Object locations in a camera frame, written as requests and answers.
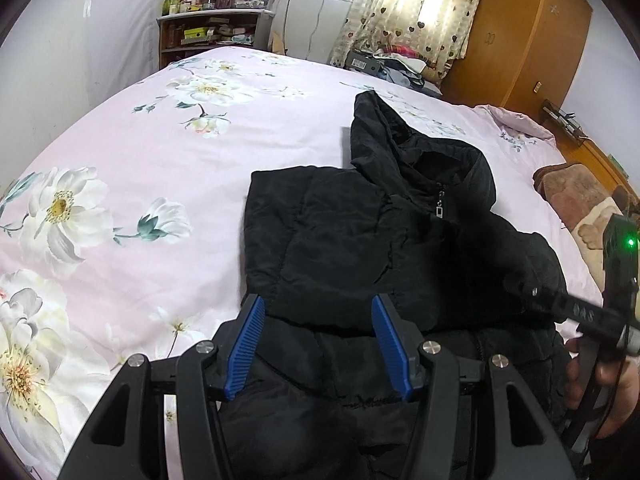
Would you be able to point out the heart print curtain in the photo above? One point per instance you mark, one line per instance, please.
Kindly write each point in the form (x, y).
(410, 10)

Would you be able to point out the pile of clothes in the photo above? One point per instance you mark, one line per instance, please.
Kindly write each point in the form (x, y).
(400, 65)

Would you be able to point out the wooden wardrobe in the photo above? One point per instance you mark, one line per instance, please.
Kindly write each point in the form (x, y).
(525, 30)

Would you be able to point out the person's right hand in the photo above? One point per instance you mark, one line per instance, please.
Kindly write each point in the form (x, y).
(617, 395)

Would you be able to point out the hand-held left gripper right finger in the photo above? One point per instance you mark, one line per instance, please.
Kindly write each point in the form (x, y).
(391, 342)

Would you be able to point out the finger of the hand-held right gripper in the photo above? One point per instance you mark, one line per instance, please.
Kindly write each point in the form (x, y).
(560, 300)

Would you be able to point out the black hooded padded jacket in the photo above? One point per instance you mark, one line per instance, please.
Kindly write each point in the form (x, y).
(380, 240)

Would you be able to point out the pink floral bed sheet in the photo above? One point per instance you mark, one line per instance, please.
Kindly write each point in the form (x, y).
(130, 170)

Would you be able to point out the grey shelf unit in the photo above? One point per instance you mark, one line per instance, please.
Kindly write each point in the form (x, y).
(215, 35)

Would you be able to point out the wooden headboard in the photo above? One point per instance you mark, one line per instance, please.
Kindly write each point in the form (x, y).
(595, 155)

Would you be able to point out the white cabinet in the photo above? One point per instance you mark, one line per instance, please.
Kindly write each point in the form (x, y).
(310, 25)

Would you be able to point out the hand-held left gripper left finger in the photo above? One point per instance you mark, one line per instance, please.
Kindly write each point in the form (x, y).
(245, 345)

